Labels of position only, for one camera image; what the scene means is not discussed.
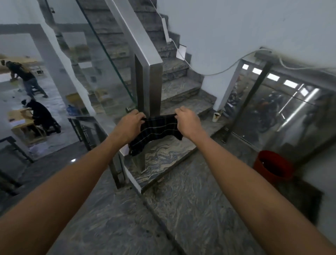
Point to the wooden table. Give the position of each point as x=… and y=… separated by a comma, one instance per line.
x=22, y=123

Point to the person's left hand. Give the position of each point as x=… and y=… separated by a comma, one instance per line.
x=127, y=126

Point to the blue water jug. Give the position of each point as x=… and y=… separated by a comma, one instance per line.
x=71, y=109

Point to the person's right forearm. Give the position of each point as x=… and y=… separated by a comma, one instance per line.
x=265, y=194

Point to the dark floor mat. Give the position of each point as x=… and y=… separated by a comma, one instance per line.
x=301, y=199

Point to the small dark cup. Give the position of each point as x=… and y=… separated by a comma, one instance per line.
x=216, y=117

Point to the person's left forearm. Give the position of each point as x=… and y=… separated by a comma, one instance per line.
x=57, y=194

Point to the red plastic bucket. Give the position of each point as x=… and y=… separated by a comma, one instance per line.
x=273, y=166

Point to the white paper sheet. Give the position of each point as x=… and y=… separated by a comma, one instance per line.
x=181, y=53

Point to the stone staircase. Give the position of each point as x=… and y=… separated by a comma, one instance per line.
x=170, y=78

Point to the person's left fingers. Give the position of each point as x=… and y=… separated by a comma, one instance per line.
x=140, y=117

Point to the black metal railing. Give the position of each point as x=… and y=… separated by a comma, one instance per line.
x=89, y=136

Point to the glass stair railing panel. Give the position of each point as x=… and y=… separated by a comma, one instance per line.
x=105, y=57

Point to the dark plaid cloth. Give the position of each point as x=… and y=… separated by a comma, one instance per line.
x=154, y=131

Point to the glass sliding door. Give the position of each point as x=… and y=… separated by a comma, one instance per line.
x=278, y=113

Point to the steel stair handrail post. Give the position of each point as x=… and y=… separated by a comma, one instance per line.
x=145, y=65

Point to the person's right fingers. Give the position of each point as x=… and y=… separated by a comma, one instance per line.
x=179, y=113

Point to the person's right hand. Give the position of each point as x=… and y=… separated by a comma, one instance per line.
x=189, y=123

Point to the white power strip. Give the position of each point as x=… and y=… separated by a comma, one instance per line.
x=166, y=30

